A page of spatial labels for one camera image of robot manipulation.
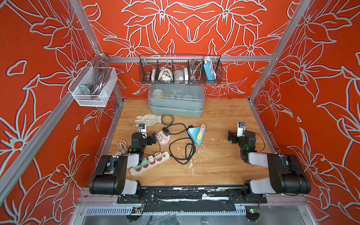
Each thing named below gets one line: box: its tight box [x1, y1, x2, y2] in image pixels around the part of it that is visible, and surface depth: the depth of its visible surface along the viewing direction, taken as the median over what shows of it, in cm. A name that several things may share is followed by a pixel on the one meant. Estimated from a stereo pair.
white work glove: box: [134, 113, 162, 127], surface depth 109 cm
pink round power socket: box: [155, 130, 171, 146], surface depth 94 cm
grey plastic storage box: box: [148, 82, 205, 119], surface depth 101 cm
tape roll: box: [161, 114, 174, 126], surface depth 108 cm
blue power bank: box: [203, 60, 217, 82], surface depth 88 cm
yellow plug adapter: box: [195, 133, 203, 143], surface depth 91 cm
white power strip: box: [129, 150, 171, 177], surface depth 83 cm
